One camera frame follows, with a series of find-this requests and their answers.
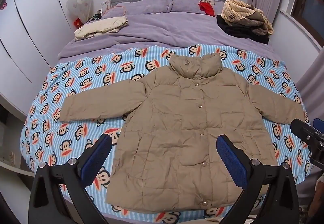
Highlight khaki puffer jacket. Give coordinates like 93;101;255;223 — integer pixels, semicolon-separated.
60;53;305;212

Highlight purple pillow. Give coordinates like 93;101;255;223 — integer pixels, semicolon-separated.
109;0;171;16
171;0;227;15

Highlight covered standing fan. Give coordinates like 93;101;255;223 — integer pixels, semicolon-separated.
66;0;93;22

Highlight monkey print striped blanket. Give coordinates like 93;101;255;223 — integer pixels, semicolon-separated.
21;45;314;224

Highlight beige striped garment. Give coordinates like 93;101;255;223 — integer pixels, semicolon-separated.
221;0;274;36

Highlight orange cable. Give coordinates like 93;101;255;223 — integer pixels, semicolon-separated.
101;0;127;16

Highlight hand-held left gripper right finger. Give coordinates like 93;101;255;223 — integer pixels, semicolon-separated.
217;135;299;224

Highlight dark framed window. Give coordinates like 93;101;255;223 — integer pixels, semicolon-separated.
291;0;324;33

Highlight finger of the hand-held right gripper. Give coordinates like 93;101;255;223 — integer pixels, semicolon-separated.
290;118;324;144

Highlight purple duvet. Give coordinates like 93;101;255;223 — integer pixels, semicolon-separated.
58;7;275;60

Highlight black folded garment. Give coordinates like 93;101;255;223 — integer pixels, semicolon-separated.
216;15;270;45

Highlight red cloth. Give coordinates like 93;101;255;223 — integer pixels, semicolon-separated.
198;1;215;15

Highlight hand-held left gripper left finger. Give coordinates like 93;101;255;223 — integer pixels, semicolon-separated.
28;134;113;224

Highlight white wardrobe doors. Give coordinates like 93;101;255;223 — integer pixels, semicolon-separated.
0;0;76;85

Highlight cream folded garment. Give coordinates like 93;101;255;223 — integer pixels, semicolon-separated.
74;16;128;40

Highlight person's right forearm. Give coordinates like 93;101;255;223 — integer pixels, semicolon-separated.
307;171;324;221

